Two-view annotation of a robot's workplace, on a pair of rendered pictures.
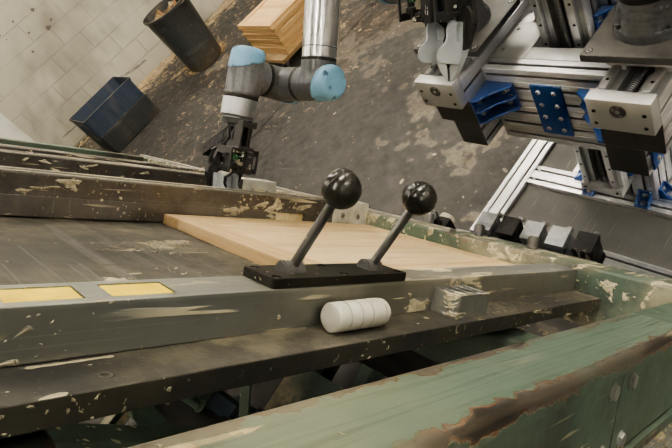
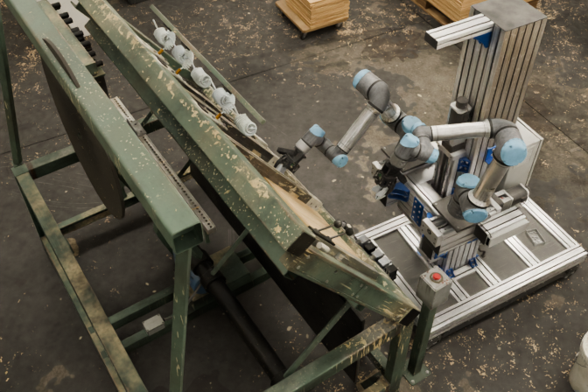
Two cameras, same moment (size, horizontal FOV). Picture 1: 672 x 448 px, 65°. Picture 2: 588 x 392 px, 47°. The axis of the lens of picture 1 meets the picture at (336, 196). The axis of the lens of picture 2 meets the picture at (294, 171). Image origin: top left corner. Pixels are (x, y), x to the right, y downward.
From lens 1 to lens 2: 2.42 m
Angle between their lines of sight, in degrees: 9
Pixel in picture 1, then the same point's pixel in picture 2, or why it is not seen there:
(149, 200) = (263, 171)
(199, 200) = (275, 177)
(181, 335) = not seen: hidden behind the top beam
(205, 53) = not seen: outside the picture
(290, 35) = (319, 17)
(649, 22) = (456, 210)
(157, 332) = not seen: hidden behind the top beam
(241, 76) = (312, 138)
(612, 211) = (423, 268)
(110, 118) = not seen: outside the picture
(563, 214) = (402, 255)
